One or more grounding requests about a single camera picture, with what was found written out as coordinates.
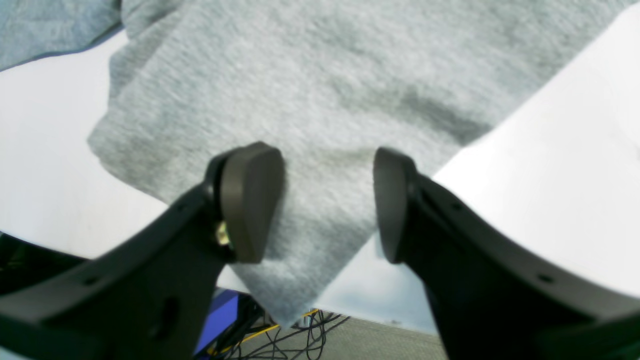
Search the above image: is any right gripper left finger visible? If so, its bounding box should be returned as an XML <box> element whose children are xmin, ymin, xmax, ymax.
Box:
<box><xmin>0</xmin><ymin>142</ymin><xmax>285</xmax><ymax>360</ymax></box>

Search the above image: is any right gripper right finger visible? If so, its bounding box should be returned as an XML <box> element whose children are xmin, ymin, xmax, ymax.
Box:
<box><xmin>373</xmin><ymin>146</ymin><xmax>640</xmax><ymax>360</ymax></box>

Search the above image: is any grey T-shirt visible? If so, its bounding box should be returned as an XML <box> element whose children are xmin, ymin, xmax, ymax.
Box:
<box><xmin>1</xmin><ymin>0</ymin><xmax>633</xmax><ymax>326</ymax></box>

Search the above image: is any yellow cable on floor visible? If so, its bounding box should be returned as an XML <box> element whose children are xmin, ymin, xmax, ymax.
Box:
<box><xmin>207</xmin><ymin>309</ymin><xmax>321</xmax><ymax>356</ymax></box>

